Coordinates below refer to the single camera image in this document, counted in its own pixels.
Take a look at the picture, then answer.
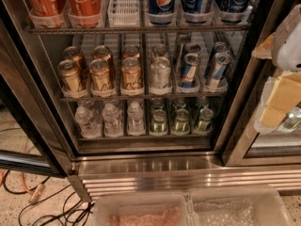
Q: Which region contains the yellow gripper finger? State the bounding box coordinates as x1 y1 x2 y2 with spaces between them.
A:
260 107 286 127
267 73 301 112

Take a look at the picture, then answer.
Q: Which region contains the green can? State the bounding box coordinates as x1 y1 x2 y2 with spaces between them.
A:
172 108 190 134
195 107 214 132
150 109 167 136

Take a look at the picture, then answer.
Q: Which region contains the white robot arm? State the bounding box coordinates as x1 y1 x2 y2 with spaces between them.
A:
257 5 301 129

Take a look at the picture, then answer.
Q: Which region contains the glass fridge door right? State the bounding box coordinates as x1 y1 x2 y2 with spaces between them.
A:
215 0 300 167

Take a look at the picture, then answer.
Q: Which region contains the glass fridge door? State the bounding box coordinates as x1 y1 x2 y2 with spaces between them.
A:
215 0 300 167
0 77 65 177

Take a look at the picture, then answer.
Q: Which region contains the red bull can front right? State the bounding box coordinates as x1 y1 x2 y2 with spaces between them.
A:
205 52 231 89

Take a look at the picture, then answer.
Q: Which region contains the red bull can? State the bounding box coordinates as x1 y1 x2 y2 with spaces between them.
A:
205 52 231 89
180 54 200 89

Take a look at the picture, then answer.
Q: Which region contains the red bull can front left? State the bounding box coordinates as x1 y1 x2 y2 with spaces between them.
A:
180 54 200 89

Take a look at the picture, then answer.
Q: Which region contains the pepsi can right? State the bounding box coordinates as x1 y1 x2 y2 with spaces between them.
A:
215 0 249 24

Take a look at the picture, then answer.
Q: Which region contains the silver white can front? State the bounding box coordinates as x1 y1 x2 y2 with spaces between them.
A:
150 57 171 95

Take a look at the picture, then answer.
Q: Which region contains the pepsi can middle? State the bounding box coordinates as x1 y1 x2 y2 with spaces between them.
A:
183 0 213 24

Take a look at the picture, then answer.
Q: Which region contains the gold can front right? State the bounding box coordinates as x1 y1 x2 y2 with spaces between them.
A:
121 57 143 95

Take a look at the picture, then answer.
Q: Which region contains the gold can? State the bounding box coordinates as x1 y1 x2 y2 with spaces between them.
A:
57 59 87 99
89 58 115 94
63 46 88 80
122 45 140 59
121 57 143 95
93 45 116 78

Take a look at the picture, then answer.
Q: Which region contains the gold can back right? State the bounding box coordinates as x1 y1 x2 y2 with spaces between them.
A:
122 45 140 59

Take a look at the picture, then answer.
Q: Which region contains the gold can front middle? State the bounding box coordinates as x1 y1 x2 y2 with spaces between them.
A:
89 58 115 94

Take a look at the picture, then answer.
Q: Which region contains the gold can back middle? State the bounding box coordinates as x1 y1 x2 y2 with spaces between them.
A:
93 45 116 78

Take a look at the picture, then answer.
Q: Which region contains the gold can front left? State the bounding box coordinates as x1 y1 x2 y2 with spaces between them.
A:
57 59 87 99

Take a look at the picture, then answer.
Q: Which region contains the gold can back left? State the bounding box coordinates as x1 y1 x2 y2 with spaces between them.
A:
63 46 88 80

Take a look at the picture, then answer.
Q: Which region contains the coca-cola can right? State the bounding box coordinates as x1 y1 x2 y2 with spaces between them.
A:
70 0 102 27

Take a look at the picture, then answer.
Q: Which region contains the coca-cola can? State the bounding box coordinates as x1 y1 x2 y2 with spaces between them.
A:
29 0 66 28
70 0 102 27

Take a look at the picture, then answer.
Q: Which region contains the glass fridge door left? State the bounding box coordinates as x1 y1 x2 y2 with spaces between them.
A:
0 77 65 177

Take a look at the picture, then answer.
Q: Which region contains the coca-cola can left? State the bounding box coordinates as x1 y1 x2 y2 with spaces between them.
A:
29 0 66 28

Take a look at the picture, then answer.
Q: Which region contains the clear bin right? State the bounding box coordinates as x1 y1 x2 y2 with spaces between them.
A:
188 186 293 226

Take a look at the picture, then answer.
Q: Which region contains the clear bin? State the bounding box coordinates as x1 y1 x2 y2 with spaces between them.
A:
188 186 293 226
94 192 189 226

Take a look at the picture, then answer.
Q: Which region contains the water bottle front right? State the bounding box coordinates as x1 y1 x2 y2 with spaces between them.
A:
127 101 145 136

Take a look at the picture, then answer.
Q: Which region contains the water bottle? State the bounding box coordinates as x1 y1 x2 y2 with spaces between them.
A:
127 101 145 136
75 106 101 139
102 103 123 137

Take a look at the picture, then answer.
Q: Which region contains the water bottle front middle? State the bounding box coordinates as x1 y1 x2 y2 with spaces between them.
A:
102 103 123 137

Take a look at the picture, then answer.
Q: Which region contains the clear bin left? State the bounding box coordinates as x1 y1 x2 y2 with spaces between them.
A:
94 192 189 226

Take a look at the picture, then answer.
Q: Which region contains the water bottle front left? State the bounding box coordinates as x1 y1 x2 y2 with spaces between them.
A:
75 106 101 139

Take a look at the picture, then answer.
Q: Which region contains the empty white plastic tray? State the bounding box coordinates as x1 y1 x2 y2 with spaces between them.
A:
107 0 140 27

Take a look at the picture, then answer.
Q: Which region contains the stainless fridge frame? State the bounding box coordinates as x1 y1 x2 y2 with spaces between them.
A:
0 0 301 202

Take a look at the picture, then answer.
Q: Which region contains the orange cable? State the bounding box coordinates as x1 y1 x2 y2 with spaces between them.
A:
0 120 34 196

